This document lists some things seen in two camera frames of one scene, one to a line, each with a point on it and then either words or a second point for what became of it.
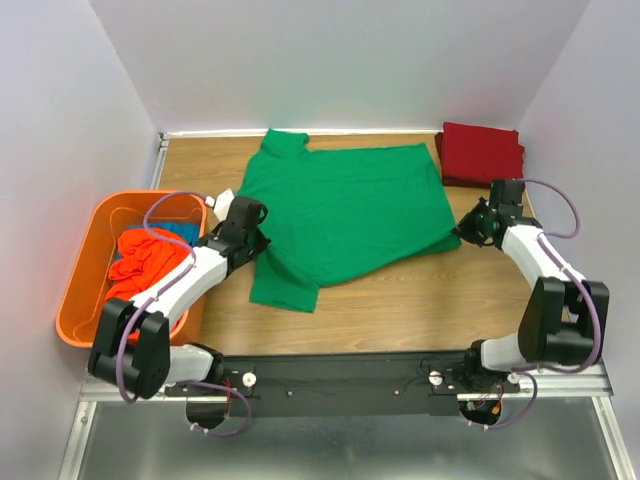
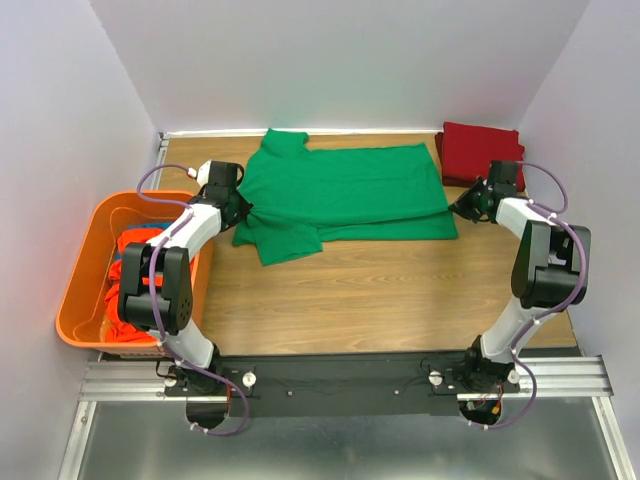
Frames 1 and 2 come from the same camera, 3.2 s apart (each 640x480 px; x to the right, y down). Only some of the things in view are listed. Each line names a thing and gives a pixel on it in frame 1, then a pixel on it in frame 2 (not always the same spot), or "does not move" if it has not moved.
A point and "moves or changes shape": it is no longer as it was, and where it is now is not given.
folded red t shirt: [480, 153] does not move
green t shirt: [333, 214] moves or changes shape
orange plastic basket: [86, 282] does not move
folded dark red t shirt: [459, 182] does not move
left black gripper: [261, 243] -> [243, 210]
